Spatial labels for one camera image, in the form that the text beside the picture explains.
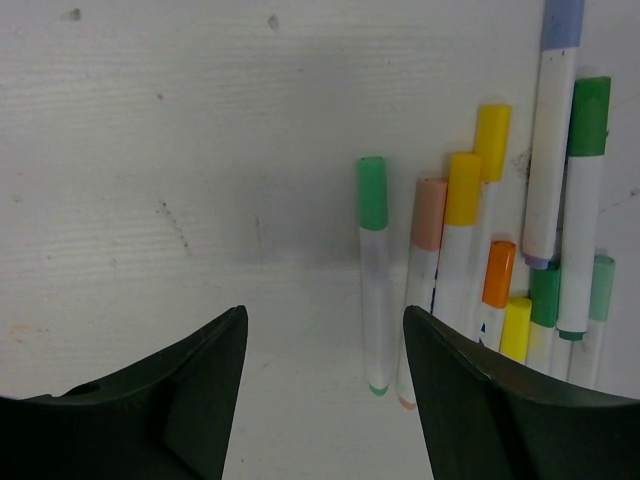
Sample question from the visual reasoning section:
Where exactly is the mint cap marker right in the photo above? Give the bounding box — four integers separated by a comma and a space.
568, 255, 616, 389

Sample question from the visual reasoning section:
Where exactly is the peach cap marker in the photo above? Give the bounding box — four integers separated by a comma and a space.
395, 176, 449, 410

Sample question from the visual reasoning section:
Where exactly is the small yellow cap marker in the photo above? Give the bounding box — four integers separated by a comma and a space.
499, 297, 532, 364

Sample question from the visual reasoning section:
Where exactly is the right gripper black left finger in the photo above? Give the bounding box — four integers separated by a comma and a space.
1, 306, 248, 479

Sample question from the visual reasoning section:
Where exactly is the orange cap marker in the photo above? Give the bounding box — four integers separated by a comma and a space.
478, 240, 516, 351

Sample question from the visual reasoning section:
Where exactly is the light green cap marker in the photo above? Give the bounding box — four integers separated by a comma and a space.
357, 157, 393, 396

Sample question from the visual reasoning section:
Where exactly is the yellow cap marker rear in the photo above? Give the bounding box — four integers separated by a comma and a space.
461, 104, 512, 340

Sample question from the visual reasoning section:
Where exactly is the lavender cap marker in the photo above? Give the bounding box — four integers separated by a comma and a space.
522, 1, 585, 270

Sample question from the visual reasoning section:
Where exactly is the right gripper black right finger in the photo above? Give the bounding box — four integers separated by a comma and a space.
403, 306, 639, 479

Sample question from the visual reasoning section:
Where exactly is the green cap marker lower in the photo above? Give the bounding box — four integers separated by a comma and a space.
526, 262, 561, 374

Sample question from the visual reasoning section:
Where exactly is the yellow cap marker front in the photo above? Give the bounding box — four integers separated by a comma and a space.
433, 152, 481, 329

